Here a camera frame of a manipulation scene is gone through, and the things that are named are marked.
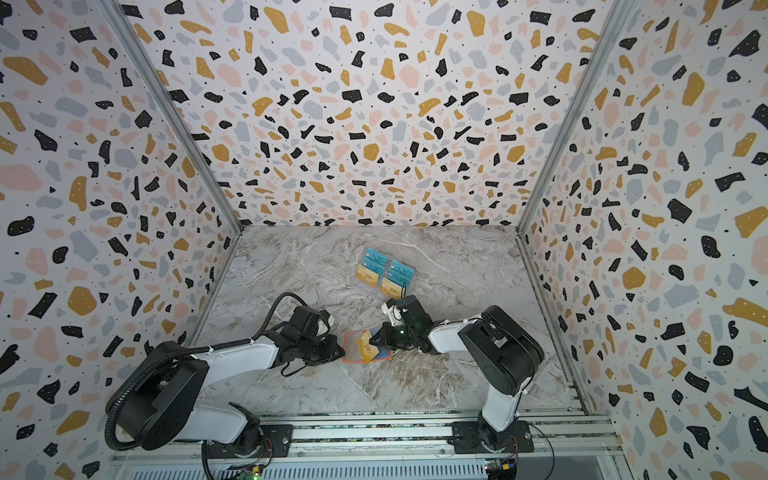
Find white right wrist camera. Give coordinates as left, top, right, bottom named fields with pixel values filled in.
left=381, top=298, right=404, bottom=327

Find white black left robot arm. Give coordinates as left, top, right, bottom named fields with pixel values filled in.
left=104, top=305, right=344, bottom=457

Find aluminium corner post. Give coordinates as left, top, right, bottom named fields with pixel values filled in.
left=516, top=0, right=636, bottom=236
left=96, top=1, right=243, bottom=236

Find aluminium right corner post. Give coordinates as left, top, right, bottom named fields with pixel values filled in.
left=516, top=0, right=636, bottom=236

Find teal vip card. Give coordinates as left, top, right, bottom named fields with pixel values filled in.
left=362, top=248, right=389, bottom=275
left=386, top=260, right=415, bottom=287

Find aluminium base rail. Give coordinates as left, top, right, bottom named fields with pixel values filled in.
left=107, top=409, right=631, bottom=480

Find black corrugated cable conduit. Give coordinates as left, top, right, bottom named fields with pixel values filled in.
left=103, top=292, right=313, bottom=452

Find orange card wallet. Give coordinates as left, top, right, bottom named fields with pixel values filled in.
left=342, top=328, right=393, bottom=364

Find aluminium left corner post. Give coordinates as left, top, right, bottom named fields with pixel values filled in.
left=96, top=1, right=243, bottom=236

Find gold vip card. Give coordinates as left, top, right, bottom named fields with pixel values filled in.
left=356, top=331, right=379, bottom=364
left=380, top=278, right=407, bottom=300
left=355, top=265, right=380, bottom=288

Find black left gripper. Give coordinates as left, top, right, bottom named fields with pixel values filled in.
left=301, top=333, right=350, bottom=364

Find teal VIP card left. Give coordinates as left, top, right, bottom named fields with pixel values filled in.
left=362, top=248, right=389, bottom=275

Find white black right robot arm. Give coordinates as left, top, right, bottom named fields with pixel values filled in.
left=369, top=295, right=545, bottom=447

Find teal VIP card right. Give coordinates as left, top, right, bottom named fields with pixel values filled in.
left=386, top=260, right=415, bottom=287

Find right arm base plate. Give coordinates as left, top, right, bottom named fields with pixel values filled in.
left=447, top=417, right=534, bottom=455

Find clear acrylic card display stand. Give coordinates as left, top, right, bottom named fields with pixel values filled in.
left=355, top=247, right=416, bottom=297

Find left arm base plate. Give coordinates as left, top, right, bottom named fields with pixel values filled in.
left=204, top=424, right=294, bottom=462

